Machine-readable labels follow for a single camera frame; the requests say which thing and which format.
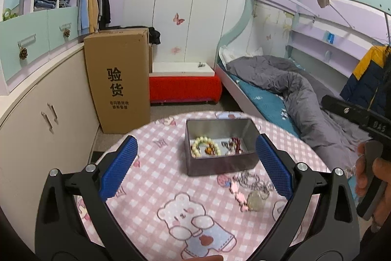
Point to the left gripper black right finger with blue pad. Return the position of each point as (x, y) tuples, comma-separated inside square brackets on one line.
[(319, 220)]

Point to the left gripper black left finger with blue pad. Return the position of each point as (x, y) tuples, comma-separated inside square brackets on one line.
[(59, 231)]

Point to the pink charm keychain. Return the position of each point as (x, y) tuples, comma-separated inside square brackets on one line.
[(240, 198)]

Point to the person's right hand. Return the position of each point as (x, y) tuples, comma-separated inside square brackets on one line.
[(373, 183)]

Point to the yellow navy jacket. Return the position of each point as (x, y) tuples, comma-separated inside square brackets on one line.
[(365, 87)]

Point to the grey duvet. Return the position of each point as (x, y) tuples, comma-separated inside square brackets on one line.
[(332, 138)]

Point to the teal bed sheet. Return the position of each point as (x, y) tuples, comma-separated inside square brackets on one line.
[(270, 105)]

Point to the pink checkered bear tablecloth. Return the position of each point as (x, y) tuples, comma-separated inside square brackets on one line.
[(169, 215)]

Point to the beige low cabinet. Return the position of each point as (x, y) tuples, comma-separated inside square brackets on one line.
[(48, 121)]

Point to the grey metal tin box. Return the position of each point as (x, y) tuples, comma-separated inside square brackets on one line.
[(218, 146)]

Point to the brown cardboard box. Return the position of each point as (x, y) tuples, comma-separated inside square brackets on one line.
[(117, 63)]

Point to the red storage bench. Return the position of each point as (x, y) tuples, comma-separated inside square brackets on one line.
[(184, 82)]

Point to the teal drawer unit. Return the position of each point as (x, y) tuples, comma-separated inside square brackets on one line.
[(31, 39)]

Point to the hanging clothes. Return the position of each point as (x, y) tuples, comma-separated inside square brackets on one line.
[(93, 15)]

